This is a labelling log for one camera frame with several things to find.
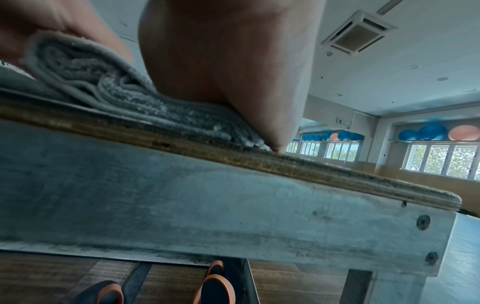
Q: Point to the person's right hand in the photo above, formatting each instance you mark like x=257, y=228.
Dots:
x=225, y=59

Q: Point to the grey cloth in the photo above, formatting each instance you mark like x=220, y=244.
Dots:
x=105, y=80

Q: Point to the row of distant exercise balls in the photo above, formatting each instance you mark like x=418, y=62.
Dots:
x=333, y=136

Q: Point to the white ceiling air conditioner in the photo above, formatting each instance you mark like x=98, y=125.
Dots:
x=358, y=34

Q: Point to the narrow white-framed window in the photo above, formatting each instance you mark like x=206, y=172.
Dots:
x=341, y=151

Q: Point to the small blue exercise ball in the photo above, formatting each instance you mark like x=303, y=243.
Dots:
x=408, y=136

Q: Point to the large blue exercise ball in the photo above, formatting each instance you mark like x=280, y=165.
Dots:
x=433, y=132

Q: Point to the black shoe with orange trim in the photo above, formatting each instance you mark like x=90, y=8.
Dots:
x=99, y=294
x=215, y=289

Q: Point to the wide white-framed window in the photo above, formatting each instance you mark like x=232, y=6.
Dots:
x=442, y=161

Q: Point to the pink exercise ball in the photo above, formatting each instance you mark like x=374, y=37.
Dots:
x=465, y=133

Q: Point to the wooden table with metal frame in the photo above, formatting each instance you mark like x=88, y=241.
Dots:
x=187, y=193

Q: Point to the metal frame screw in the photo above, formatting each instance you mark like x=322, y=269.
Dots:
x=423, y=222
x=432, y=258

